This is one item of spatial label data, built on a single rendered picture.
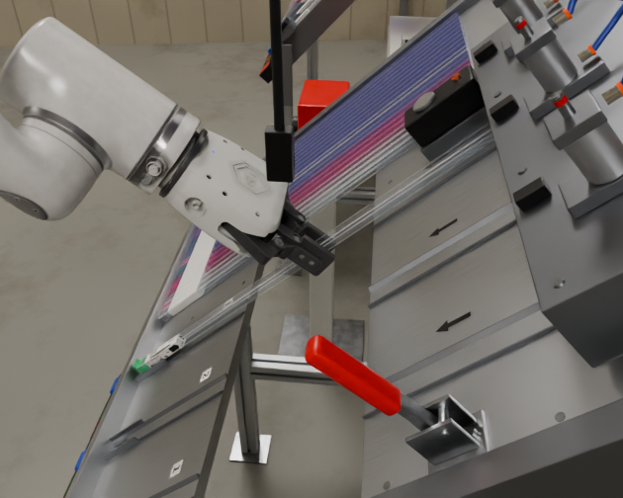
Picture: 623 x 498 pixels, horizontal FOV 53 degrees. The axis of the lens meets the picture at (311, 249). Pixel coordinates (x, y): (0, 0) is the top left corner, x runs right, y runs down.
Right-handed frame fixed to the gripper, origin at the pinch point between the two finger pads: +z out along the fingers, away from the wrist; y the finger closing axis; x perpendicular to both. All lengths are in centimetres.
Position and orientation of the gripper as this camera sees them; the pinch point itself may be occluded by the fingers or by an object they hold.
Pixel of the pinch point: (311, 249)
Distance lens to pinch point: 63.0
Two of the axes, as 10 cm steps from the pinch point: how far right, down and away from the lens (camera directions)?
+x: -6.0, 5.9, 5.3
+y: 1.0, -6.0, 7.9
